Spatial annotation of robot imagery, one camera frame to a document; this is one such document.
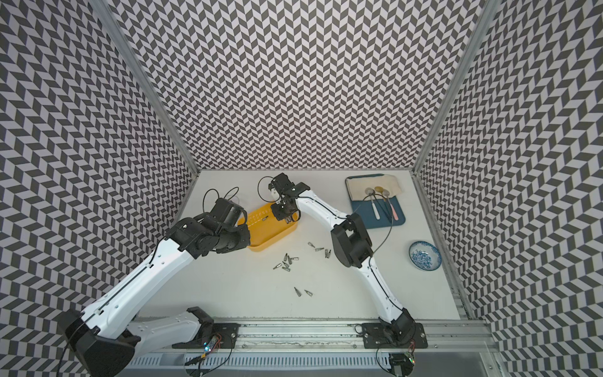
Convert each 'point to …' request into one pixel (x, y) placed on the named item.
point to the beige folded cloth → (357, 185)
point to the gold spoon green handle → (380, 189)
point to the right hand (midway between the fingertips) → (279, 215)
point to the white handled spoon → (370, 192)
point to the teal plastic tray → (364, 208)
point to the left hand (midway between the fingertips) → (247, 242)
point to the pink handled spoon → (386, 192)
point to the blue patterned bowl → (425, 255)
